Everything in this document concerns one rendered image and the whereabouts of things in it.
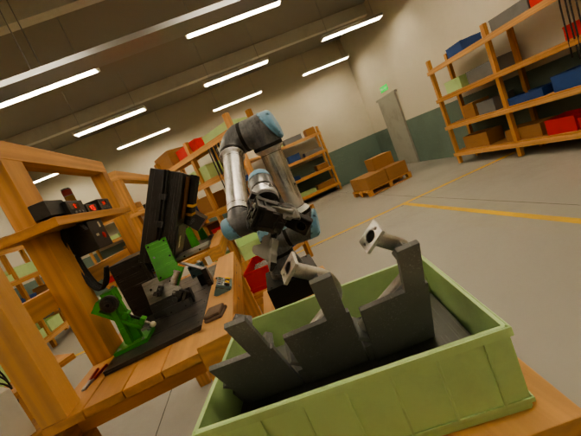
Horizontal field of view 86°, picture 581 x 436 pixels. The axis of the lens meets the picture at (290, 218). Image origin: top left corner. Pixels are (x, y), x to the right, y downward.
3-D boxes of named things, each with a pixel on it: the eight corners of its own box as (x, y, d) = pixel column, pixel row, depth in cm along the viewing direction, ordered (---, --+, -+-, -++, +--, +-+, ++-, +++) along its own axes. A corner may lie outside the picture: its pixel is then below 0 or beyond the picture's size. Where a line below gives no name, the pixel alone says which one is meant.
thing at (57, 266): (164, 285, 251) (107, 172, 236) (67, 417, 105) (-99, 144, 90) (154, 290, 250) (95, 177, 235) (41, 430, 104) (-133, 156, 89)
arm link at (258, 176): (277, 184, 99) (264, 162, 95) (283, 200, 90) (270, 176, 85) (254, 195, 100) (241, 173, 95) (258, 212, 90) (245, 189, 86)
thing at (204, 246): (212, 244, 197) (210, 240, 197) (210, 248, 181) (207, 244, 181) (152, 271, 192) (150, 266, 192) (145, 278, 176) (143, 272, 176)
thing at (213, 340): (241, 266, 261) (233, 251, 259) (250, 365, 114) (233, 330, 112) (225, 273, 259) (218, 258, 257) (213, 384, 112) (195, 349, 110)
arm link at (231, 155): (209, 128, 122) (215, 233, 95) (233, 117, 120) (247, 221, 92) (225, 148, 131) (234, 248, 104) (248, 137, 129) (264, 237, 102)
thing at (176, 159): (292, 273, 429) (219, 106, 393) (205, 282, 585) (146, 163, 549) (314, 255, 468) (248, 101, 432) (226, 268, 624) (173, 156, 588)
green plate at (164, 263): (183, 271, 174) (169, 237, 177) (179, 272, 166) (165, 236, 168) (164, 280, 173) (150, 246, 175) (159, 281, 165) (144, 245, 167)
